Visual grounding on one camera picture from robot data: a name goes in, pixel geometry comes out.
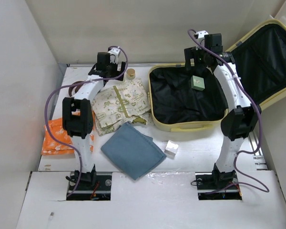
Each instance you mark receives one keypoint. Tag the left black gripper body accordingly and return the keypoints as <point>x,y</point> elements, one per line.
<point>113,68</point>

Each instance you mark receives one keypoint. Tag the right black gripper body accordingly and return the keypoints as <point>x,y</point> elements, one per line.
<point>199,55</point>

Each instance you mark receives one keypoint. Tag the green cosmetic box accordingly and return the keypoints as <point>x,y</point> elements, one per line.
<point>197,83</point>

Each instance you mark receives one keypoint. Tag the gold lid cosmetic jar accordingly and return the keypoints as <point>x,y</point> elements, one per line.
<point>130,73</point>

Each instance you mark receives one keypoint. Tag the blue denim cloth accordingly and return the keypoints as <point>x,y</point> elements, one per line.
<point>132,152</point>

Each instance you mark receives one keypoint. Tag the white cosmetic box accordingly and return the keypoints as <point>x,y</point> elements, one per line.
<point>171,149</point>

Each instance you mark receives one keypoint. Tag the orange patterned cloth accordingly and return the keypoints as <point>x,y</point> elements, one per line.
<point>50,147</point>

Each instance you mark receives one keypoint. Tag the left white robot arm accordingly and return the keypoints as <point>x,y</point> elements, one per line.
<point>77,119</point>

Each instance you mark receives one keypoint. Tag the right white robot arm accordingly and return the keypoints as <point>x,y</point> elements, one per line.
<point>243,113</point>

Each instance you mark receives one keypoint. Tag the cream cartoon print cloth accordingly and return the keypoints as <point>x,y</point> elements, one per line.
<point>119,104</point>

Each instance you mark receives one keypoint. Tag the yellow suitcase black lining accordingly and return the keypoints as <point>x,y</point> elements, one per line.
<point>261,65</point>

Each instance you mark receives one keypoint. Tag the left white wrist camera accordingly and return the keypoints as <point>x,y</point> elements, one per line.
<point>114,51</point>

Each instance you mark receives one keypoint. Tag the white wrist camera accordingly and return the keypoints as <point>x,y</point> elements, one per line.
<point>199,35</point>
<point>114,51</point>

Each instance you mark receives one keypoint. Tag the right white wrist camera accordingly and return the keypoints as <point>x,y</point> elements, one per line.
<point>199,35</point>

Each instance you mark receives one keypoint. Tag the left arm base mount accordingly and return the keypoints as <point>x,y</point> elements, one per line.
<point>93,186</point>

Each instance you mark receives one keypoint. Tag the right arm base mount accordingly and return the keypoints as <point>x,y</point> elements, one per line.
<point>216,185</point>

